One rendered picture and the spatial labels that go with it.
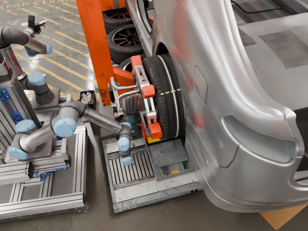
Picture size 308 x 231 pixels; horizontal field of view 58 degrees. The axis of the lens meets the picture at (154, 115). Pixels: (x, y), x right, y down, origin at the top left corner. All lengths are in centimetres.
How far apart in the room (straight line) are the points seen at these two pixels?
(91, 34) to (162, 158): 124
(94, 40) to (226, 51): 127
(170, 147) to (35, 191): 125
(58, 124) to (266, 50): 170
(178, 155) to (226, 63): 155
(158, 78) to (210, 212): 130
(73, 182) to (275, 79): 186
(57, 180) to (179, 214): 112
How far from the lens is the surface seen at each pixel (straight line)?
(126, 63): 319
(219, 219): 260
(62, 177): 270
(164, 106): 189
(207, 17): 140
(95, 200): 273
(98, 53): 233
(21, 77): 239
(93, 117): 176
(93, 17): 218
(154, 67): 198
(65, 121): 161
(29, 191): 274
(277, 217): 273
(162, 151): 263
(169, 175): 259
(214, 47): 128
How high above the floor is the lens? 237
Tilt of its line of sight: 47 degrees down
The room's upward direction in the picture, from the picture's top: 4 degrees counter-clockwise
